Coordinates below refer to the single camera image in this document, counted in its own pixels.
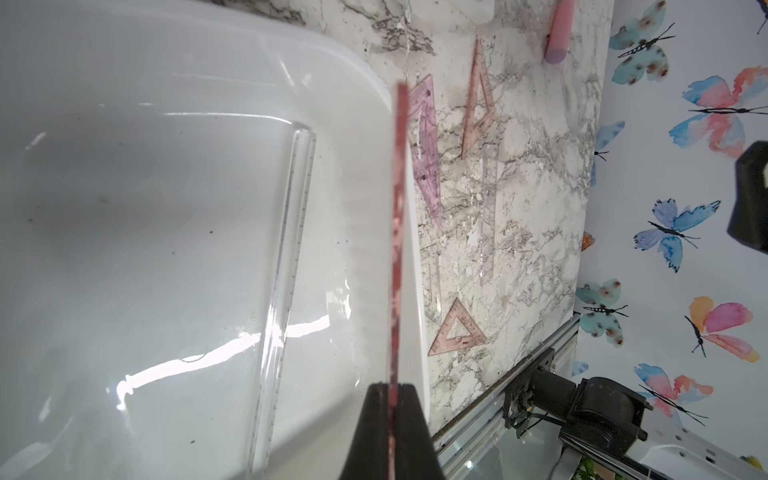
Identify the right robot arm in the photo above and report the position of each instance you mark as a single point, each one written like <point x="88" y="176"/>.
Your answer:
<point x="623" y="430"/>

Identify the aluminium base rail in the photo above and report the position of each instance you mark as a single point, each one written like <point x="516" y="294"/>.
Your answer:
<point x="503" y="406"/>

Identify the white stepped display stand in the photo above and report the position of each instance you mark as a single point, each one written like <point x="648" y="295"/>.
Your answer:
<point x="454" y="11"/>

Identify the purple triangle ruler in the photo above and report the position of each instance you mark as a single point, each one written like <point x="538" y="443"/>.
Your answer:
<point x="425" y="156"/>

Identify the pink small triangle ruler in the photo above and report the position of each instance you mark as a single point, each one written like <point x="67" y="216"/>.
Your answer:
<point x="459" y="331"/>

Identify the pink tall triangle ruler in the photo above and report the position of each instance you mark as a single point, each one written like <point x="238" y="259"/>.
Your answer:
<point x="480" y="111"/>

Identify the clear straight ruler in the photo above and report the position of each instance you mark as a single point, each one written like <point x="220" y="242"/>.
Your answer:
<point x="487" y="225"/>
<point x="274" y="333"/>

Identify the pink straight ruler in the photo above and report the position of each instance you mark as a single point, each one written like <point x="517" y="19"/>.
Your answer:
<point x="397" y="235"/>

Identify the purple garden fork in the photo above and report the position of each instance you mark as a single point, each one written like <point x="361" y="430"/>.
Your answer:
<point x="558" y="40"/>

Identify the white storage box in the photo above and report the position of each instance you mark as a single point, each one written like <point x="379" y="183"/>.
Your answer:
<point x="145" y="147"/>

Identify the clear triangle ruler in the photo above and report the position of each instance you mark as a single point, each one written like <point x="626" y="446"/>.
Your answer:
<point x="430" y="261"/>

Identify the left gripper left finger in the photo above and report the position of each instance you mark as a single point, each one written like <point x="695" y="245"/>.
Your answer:
<point x="368" y="456"/>

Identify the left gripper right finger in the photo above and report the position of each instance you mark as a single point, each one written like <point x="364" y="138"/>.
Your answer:
<point x="417" y="458"/>

